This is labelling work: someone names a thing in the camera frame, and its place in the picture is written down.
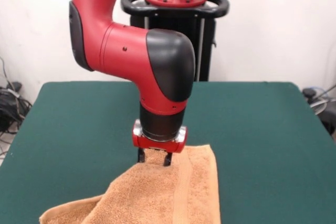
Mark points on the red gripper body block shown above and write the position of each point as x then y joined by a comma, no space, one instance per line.
157,145

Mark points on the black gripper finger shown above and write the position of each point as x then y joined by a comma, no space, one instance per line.
141,155
167,159

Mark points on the tan terry towel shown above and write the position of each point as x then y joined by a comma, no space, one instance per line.
170,195

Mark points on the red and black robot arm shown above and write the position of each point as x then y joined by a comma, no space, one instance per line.
118,51

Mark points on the dark green table cloth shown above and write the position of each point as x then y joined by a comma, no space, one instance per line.
262,142

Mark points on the round black base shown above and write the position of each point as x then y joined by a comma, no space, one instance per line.
328,119

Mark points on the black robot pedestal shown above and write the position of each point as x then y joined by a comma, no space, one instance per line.
204,51

